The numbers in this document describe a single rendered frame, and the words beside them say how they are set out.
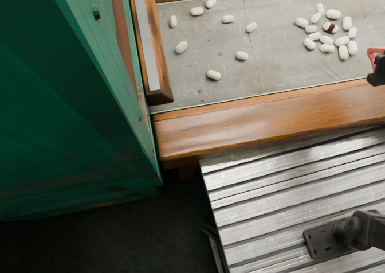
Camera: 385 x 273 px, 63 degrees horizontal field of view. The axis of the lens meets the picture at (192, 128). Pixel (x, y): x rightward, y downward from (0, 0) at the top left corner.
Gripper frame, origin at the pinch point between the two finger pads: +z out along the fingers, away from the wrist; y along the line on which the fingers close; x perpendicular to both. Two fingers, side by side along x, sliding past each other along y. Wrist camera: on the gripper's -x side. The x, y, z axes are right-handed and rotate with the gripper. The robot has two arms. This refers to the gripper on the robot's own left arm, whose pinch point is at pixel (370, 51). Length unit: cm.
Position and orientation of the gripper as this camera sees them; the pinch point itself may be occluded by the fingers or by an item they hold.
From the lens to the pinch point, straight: 81.3
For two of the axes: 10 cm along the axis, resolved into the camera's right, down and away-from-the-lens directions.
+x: 0.9, 8.1, 5.8
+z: -1.7, -5.6, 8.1
